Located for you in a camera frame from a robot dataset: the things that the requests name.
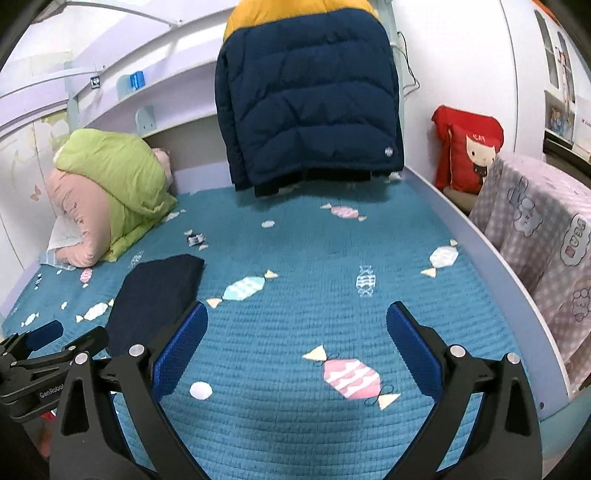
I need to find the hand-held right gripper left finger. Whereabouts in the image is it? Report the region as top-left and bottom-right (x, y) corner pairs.
(50, 302), (209, 480)

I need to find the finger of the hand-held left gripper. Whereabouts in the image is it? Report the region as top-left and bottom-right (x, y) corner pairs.
(0, 320), (64, 358)
(9, 327), (110, 374)

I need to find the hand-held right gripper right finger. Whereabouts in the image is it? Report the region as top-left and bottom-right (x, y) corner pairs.
(386, 301), (542, 480)

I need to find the dark denim jacket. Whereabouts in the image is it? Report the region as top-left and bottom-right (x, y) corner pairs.
(105, 254), (206, 360)

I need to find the white pillow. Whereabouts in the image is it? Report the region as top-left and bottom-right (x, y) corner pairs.
(39, 215), (84, 271)

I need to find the pink quilt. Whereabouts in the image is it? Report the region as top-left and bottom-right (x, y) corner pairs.
(46, 148), (174, 269)

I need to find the teal candy-print bedspread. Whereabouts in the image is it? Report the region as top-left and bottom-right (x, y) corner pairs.
(0, 178), (541, 480)

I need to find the grey checked bear blanket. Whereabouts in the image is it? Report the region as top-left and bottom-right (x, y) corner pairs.
(468, 152), (591, 398)

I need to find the green quilt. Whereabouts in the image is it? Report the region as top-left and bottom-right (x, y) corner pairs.
(54, 128), (178, 264)

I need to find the red cartoon cushion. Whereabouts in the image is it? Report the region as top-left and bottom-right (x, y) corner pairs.
(449, 122), (505, 193)

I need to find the black hanging garment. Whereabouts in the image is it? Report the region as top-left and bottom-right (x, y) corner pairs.
(252, 167), (374, 198)

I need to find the house-shaped shelf divider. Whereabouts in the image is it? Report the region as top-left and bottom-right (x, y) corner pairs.
(135, 105), (157, 134)

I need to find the dark desk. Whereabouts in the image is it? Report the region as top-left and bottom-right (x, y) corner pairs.
(542, 131), (591, 164)

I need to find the navy and yellow puffer jacket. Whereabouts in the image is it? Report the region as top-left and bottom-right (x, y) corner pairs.
(215, 0), (407, 197)

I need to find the colourful picture book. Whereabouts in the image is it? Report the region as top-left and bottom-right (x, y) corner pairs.
(545, 104), (575, 139)

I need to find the white cabinet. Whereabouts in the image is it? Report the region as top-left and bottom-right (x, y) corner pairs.
(501, 0), (591, 153)

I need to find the black wall cable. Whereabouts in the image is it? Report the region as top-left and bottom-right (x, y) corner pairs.
(396, 30), (421, 93)

